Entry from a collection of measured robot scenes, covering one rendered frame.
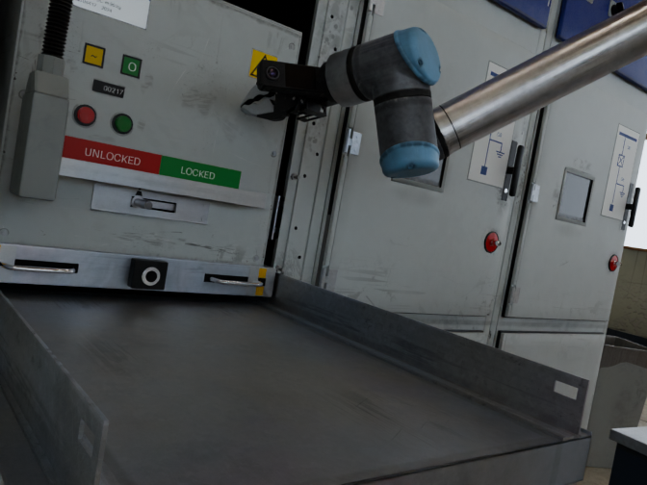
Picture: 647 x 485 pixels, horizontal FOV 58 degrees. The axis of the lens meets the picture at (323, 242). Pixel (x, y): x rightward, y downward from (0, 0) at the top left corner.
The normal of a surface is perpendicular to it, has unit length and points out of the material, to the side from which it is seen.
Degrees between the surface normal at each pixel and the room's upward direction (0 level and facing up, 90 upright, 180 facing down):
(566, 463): 90
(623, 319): 90
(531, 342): 90
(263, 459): 0
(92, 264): 90
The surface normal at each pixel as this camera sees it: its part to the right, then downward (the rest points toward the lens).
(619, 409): 0.18, 0.15
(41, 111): 0.61, 0.15
